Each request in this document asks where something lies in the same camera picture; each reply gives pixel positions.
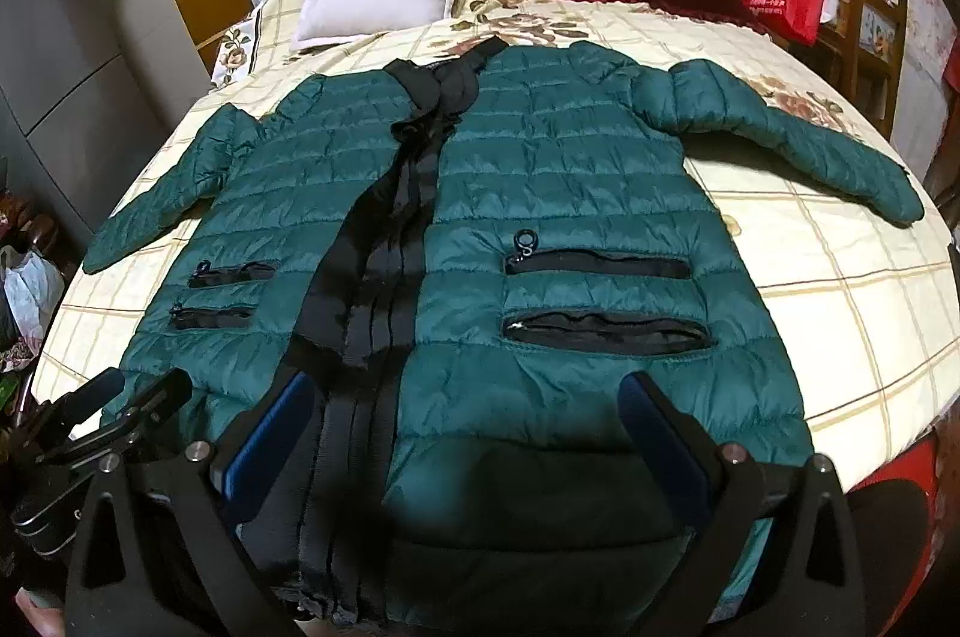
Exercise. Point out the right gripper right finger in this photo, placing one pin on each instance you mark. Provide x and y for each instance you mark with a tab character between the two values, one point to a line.
772	549

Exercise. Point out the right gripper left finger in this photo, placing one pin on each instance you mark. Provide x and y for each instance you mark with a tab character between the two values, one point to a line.
156	552

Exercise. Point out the green quilted down jacket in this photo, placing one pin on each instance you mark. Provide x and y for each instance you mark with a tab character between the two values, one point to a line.
467	258

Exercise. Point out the white plastic bag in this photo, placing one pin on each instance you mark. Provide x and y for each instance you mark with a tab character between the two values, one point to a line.
33	288

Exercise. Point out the floral checked bed sheet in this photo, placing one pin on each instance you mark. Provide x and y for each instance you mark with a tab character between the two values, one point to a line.
868	311

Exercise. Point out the grey wardrobe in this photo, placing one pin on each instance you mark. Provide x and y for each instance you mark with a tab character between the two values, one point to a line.
76	127

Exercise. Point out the wooden chair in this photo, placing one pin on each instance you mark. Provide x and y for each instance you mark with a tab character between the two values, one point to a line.
860	52

